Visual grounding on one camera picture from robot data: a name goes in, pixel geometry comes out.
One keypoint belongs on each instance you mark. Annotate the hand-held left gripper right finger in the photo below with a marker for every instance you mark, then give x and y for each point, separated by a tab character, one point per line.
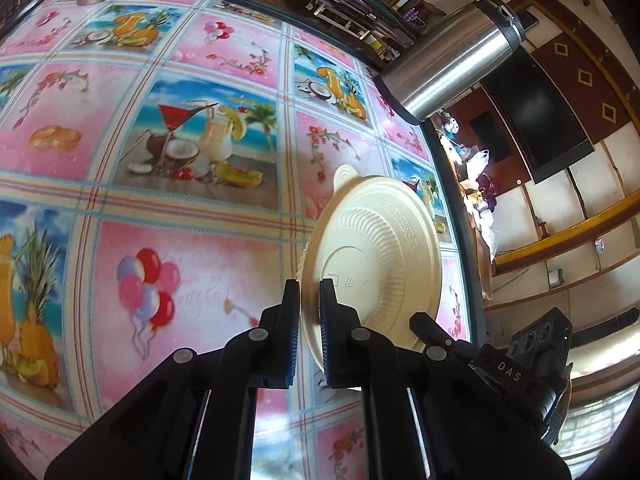
324	330

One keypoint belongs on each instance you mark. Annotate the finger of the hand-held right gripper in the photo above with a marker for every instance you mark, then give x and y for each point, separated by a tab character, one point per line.
500	370

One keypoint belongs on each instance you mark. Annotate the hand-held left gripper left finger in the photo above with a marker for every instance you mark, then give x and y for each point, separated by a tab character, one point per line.
291	330

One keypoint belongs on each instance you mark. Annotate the black table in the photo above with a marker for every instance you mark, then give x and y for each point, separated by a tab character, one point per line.
474	280

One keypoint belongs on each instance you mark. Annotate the printed pink tablecloth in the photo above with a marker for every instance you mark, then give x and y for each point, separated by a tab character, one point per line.
150	240

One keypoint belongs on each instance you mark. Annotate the white plastic bag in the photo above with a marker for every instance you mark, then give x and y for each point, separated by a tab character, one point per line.
477	160

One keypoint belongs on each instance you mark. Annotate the black television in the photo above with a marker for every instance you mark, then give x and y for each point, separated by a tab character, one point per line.
540	110

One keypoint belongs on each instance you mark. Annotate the steel kettle black lid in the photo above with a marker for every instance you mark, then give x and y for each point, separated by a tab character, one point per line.
450	55

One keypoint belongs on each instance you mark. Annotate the glass metal side table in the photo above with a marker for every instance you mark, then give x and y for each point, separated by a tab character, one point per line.
350	15

